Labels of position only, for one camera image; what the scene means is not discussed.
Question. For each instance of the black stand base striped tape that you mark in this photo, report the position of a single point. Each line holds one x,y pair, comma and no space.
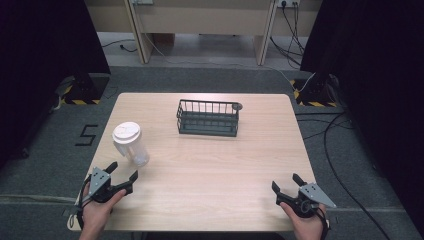
316,91
85,90

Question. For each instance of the clear plastic cup white lid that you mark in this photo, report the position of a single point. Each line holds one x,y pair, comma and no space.
130,143

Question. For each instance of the white wall socket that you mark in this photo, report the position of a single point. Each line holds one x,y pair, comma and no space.
288,3

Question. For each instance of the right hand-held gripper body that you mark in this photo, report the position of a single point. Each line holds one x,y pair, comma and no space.
308,200

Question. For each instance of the person's left hand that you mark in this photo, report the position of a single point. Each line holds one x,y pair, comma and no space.
96,213

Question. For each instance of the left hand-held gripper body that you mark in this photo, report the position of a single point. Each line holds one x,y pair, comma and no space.
98,182

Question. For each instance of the black curtain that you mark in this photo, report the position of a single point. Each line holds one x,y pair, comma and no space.
40,60
376,83

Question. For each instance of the beige wooden desk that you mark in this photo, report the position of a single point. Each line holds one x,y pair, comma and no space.
203,20

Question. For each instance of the person's right hand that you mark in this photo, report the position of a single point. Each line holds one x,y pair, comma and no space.
305,225

